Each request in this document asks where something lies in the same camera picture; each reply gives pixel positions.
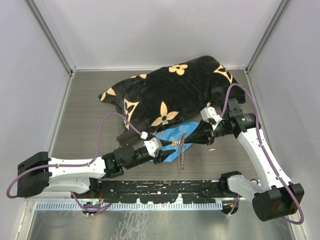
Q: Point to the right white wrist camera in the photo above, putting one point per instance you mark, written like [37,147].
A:
[209,115]

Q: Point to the white slotted cable duct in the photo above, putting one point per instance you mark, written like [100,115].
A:
[138,206]

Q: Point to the blue cartoon print cloth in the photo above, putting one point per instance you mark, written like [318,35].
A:
[173,134]

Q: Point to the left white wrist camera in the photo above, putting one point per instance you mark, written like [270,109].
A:
[150,143]

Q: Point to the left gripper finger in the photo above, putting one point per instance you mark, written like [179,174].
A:
[165,156]
[165,143]

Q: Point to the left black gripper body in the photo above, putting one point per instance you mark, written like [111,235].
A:
[156,158]

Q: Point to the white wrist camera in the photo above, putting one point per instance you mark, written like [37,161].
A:
[150,143]
[209,115]

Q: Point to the black floral plush pillow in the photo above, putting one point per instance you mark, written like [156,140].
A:
[155,101]

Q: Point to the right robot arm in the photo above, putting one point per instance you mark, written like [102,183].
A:
[275,195]

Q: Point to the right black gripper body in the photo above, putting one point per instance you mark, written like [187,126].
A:
[210,133]

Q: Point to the large metal keyring with rings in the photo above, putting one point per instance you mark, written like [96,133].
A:
[182,148]

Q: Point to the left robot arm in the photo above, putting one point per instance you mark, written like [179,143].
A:
[41,173]

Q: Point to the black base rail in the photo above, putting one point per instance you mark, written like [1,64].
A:
[156,191]

